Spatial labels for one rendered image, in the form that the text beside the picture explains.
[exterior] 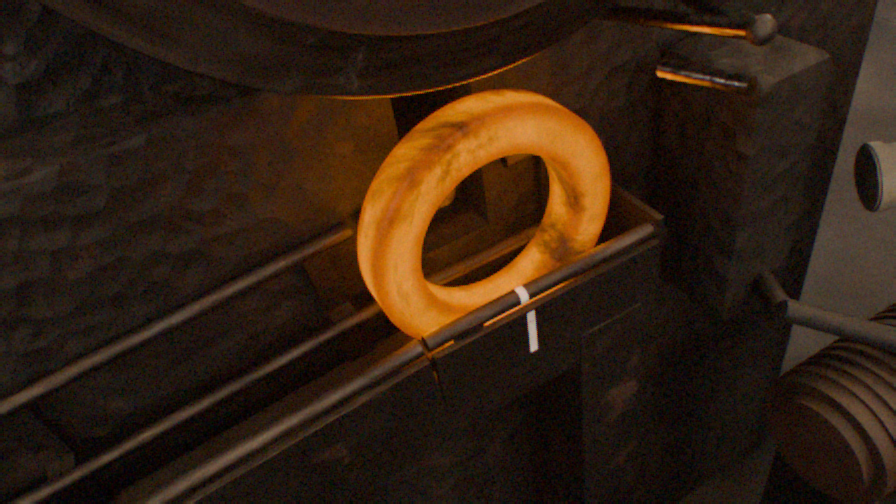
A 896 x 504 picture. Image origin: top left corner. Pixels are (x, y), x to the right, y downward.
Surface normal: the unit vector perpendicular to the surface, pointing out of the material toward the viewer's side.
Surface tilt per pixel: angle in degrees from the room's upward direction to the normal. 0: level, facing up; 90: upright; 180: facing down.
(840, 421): 13
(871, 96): 0
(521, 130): 90
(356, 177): 90
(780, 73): 22
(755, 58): 0
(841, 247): 0
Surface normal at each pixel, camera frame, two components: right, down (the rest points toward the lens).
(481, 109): -0.12, -0.77
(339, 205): 0.48, 0.51
